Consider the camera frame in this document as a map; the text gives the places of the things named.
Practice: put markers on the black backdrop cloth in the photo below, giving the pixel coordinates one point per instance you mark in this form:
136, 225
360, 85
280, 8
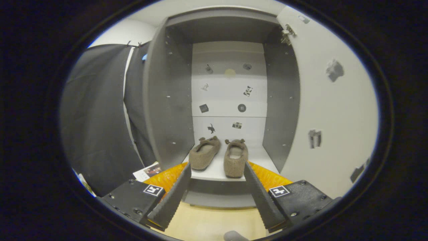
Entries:
97, 117

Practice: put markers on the dark grey shoe cabinet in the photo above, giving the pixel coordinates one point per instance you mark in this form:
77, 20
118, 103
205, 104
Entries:
167, 110

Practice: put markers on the blue and white printed card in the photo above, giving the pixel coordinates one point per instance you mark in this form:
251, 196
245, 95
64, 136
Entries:
85, 184

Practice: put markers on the metal door hinge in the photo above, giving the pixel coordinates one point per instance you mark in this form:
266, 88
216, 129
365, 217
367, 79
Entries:
288, 33

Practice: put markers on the brown fuzzy shoe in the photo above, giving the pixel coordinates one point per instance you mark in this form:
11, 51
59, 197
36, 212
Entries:
202, 159
235, 164

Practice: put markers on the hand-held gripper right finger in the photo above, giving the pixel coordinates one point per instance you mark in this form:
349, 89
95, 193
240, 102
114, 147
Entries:
264, 204

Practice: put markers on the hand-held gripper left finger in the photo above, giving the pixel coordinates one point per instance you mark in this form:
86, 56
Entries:
174, 201

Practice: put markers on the white book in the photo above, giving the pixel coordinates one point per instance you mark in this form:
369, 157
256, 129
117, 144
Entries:
147, 171

